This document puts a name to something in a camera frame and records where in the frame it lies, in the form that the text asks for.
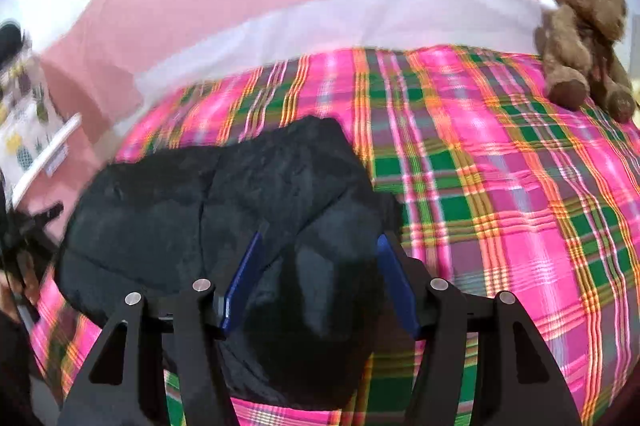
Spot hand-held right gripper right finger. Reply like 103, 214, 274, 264
376, 233, 583, 426

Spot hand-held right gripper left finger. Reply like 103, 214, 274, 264
57, 231, 267, 426

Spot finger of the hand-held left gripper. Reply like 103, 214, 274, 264
7, 202, 66, 264

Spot black jacket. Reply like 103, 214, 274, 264
54, 116, 406, 412

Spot white bar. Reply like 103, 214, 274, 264
11, 112, 83, 207

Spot pineapple print cloth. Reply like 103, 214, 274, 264
0, 50, 61, 194

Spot pink green plaid blanket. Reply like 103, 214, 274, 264
30, 46, 640, 426

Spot black round object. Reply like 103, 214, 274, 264
0, 20, 32, 62

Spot white fabric band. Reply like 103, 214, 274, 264
135, 0, 546, 94

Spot brown teddy bear santa hat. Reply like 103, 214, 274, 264
534, 0, 638, 124

